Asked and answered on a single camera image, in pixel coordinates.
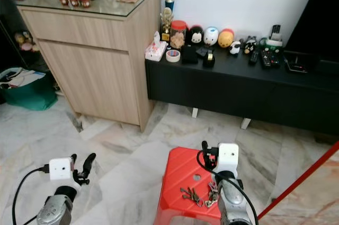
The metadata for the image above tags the white tape roll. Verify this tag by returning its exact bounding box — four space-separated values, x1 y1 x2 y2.
165 49 182 64

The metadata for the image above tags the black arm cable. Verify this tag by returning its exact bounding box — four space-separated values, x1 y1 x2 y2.
11 165 51 225
196 150 261 225

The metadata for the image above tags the red plastic stool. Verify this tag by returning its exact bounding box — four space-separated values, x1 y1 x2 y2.
154 147 236 225

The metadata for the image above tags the flat black tray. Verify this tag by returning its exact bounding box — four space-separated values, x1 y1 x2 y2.
284 51 319 74

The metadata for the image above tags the purple-tagged key bunch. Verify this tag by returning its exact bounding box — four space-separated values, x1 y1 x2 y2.
204 181 221 209

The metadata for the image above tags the yellow round plush toy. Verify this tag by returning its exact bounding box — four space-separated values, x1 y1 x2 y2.
218 28 236 49

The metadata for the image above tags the black tape dispenser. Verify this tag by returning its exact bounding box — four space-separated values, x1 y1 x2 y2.
202 50 216 68

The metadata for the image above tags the black low console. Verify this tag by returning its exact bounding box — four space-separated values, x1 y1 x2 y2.
145 48 339 137

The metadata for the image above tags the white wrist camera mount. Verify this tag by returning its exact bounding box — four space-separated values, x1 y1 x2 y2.
217 142 240 181
49 157 78 189

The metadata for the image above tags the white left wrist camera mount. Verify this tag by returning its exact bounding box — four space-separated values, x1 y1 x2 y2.
49 157 78 189

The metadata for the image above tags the small white panda figure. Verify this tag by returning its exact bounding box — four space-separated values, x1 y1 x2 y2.
229 40 243 56

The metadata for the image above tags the black television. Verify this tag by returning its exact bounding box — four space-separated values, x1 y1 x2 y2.
285 0 339 62

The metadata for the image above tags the small black box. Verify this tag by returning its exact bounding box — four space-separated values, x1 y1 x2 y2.
181 44 200 65

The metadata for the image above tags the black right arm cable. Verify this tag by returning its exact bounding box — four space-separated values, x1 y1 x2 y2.
196 150 261 225

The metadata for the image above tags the small gold trophy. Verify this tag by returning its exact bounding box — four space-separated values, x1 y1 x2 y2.
160 7 174 42

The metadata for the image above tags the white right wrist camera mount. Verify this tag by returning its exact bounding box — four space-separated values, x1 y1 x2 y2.
217 142 240 181

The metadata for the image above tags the pink white tissue box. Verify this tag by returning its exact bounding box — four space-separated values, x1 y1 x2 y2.
145 31 168 62

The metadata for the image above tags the light wooden cabinet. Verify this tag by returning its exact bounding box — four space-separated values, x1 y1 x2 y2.
16 0 162 132

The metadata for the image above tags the black round plush toy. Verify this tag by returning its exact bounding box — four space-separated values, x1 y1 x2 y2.
186 24 204 46

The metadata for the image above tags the pale plush toy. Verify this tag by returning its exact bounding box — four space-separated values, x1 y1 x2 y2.
13 30 35 52

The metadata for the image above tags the slim black remote control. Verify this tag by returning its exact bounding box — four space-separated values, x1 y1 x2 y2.
248 49 261 66

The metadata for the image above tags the silver key bunch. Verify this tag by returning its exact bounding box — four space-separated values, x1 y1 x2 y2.
180 187 205 208

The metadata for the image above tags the red-lidded clear jar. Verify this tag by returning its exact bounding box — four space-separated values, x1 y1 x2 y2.
169 20 188 50

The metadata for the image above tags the small black animal figure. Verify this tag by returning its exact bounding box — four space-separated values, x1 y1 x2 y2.
243 35 258 55

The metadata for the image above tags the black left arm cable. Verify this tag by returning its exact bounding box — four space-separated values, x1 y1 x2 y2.
11 165 51 225

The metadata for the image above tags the white round plush toy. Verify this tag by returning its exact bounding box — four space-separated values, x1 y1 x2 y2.
202 26 220 47

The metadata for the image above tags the red-edged marble-pattern table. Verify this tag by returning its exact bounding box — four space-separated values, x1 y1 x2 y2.
256 139 339 225

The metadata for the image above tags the wide black remote control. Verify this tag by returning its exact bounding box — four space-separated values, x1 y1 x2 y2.
260 49 281 69

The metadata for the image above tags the dark display cabinet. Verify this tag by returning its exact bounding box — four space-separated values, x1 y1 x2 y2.
0 0 49 77

